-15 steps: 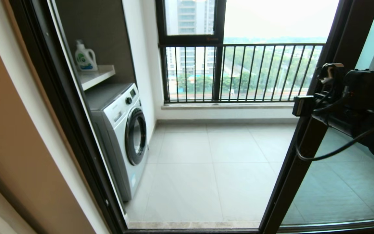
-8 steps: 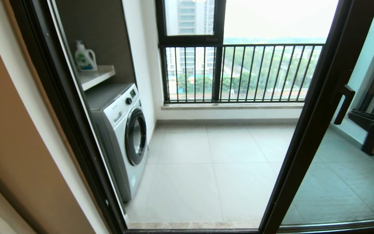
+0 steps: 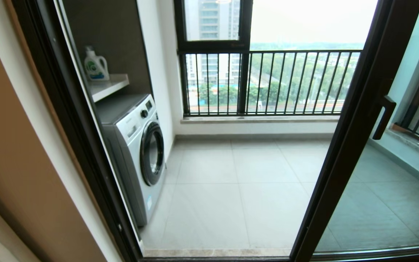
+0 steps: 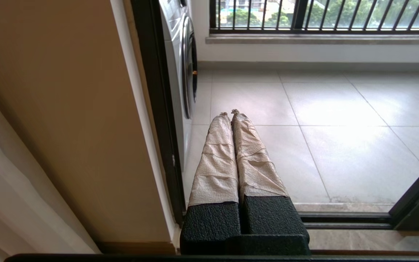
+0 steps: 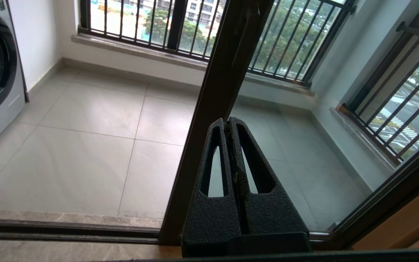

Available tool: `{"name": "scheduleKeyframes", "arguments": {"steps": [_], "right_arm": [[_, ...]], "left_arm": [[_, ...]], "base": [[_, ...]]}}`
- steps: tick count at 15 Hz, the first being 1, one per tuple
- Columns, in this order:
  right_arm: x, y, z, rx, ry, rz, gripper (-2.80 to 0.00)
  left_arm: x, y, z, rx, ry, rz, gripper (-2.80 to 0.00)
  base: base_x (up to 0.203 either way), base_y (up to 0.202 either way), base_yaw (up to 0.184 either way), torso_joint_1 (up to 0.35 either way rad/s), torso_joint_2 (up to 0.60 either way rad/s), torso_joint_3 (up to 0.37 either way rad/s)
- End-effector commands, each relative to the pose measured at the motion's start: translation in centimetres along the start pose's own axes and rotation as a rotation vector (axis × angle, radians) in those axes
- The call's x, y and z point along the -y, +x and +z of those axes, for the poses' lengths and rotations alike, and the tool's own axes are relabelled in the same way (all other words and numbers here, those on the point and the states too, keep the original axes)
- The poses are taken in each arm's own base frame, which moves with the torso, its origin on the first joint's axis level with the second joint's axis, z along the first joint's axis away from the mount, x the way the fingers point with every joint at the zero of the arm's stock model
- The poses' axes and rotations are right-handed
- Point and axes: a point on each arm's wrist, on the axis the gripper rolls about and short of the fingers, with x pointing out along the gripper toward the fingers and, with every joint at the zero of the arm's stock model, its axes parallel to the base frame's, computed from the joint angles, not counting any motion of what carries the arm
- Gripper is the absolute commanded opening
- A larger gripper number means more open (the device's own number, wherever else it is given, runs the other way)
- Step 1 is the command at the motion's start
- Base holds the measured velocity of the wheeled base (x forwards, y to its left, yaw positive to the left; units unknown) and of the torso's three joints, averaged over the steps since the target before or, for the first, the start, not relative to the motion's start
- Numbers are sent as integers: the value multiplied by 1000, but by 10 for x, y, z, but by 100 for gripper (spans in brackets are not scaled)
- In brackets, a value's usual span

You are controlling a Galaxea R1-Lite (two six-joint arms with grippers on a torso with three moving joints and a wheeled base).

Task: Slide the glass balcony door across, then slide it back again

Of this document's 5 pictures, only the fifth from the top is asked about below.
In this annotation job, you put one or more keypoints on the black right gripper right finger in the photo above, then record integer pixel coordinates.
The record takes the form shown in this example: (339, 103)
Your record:
(271, 218)

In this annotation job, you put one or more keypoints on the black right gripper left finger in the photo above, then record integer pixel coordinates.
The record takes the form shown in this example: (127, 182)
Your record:
(213, 218)

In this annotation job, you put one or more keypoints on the dark framed sliding glass door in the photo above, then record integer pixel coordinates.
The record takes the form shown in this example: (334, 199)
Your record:
(213, 91)

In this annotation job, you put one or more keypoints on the stone window sill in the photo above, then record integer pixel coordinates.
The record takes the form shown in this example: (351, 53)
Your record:
(140, 51)
(362, 138)

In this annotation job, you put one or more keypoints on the short black balcony railing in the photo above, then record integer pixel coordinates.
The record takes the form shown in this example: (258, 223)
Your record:
(395, 102)

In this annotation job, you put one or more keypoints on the long black balcony railing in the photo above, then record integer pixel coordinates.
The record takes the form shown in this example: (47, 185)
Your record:
(140, 40)

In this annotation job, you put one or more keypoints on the grey high-rise building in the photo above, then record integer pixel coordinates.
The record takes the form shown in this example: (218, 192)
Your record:
(204, 9)

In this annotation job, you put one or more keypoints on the dark window frame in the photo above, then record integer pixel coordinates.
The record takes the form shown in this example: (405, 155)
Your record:
(178, 22)

